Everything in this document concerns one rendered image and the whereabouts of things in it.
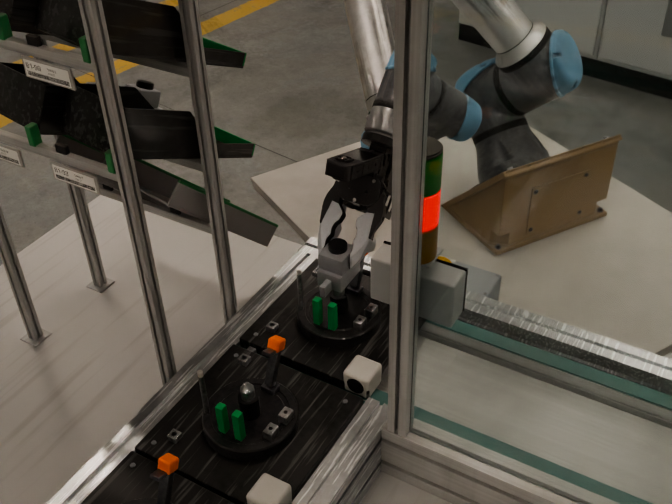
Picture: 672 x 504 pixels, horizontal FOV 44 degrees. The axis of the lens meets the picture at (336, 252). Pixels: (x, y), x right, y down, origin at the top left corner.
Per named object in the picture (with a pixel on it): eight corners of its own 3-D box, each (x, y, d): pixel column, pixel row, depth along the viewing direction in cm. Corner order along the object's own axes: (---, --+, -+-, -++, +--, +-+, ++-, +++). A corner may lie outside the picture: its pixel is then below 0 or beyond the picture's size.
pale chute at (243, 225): (218, 221, 159) (228, 199, 159) (268, 247, 152) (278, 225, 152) (114, 177, 135) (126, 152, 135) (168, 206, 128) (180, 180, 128)
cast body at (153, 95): (144, 117, 149) (151, 79, 147) (160, 125, 147) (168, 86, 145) (106, 116, 142) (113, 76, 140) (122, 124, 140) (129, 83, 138)
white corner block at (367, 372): (357, 371, 132) (356, 352, 129) (382, 381, 130) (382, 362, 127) (342, 390, 129) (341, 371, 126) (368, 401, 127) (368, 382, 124)
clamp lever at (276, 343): (268, 379, 124) (275, 333, 122) (279, 384, 124) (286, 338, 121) (254, 388, 121) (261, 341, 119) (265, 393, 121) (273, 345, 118)
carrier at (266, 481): (234, 352, 136) (226, 294, 128) (363, 406, 126) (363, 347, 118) (135, 457, 120) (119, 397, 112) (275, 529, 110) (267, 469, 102)
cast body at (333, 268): (337, 261, 137) (335, 228, 132) (361, 270, 135) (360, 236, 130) (310, 292, 131) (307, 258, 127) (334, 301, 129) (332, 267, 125)
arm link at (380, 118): (408, 112, 128) (361, 100, 132) (398, 140, 128) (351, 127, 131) (421, 128, 135) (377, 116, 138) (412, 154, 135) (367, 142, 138)
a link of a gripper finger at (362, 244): (377, 276, 133) (386, 219, 134) (365, 269, 127) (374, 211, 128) (359, 273, 134) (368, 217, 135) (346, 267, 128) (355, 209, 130)
